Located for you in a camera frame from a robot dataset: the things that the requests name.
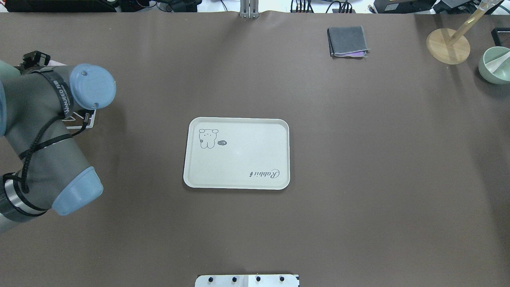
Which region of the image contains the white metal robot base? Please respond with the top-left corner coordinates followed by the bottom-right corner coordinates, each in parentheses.
top-left (194, 274), bottom-right (300, 287)

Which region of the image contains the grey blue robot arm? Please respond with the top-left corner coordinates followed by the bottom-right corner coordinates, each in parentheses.
top-left (0, 51), bottom-right (116, 233)

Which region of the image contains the cream rabbit print tray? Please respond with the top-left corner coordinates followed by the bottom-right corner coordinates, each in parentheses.
top-left (183, 117), bottom-right (291, 190)

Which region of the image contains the folded grey cloth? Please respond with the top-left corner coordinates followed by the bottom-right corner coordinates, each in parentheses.
top-left (327, 26), bottom-right (369, 57)

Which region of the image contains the folded purple cloth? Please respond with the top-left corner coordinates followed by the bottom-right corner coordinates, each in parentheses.
top-left (332, 50), bottom-right (367, 58)

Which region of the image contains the round wooden stand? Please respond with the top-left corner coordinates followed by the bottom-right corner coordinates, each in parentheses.
top-left (426, 0), bottom-right (502, 65)

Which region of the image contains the mint green bowl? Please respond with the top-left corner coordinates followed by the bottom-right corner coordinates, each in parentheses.
top-left (479, 47), bottom-right (510, 84)

